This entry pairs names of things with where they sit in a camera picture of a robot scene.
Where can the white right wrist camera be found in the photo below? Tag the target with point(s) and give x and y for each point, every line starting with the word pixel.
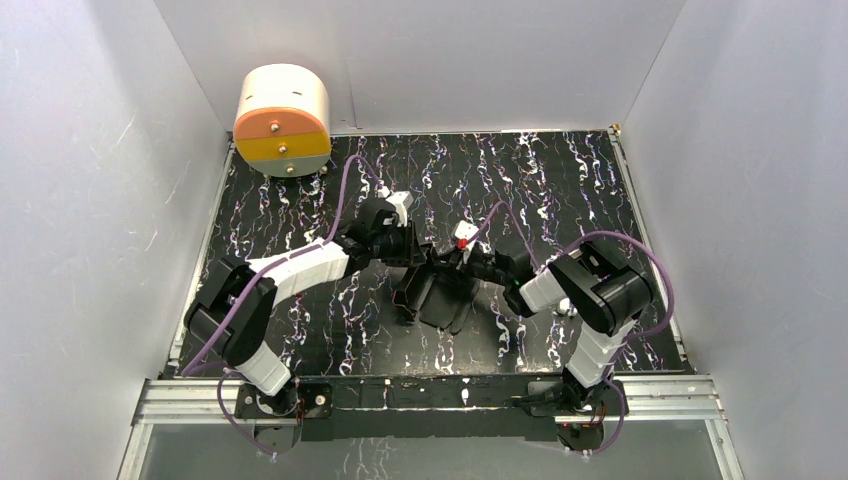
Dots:
pixel 464 235

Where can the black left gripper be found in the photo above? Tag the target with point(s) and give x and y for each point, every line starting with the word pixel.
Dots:
pixel 411 255

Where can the round cream drawer cabinet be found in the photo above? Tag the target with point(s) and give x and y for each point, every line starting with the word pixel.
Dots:
pixel 281 127

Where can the aluminium front rail frame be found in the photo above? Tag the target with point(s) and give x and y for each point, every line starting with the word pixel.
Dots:
pixel 324 400

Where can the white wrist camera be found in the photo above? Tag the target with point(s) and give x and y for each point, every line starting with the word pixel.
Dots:
pixel 401 200
pixel 464 235

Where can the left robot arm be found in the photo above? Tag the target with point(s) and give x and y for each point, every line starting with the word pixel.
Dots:
pixel 231 312

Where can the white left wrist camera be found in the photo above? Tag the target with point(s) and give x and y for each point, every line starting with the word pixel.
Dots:
pixel 401 200

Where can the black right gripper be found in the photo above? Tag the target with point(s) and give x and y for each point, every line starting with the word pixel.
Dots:
pixel 457 262

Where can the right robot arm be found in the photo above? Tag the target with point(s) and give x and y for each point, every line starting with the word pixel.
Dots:
pixel 607 292

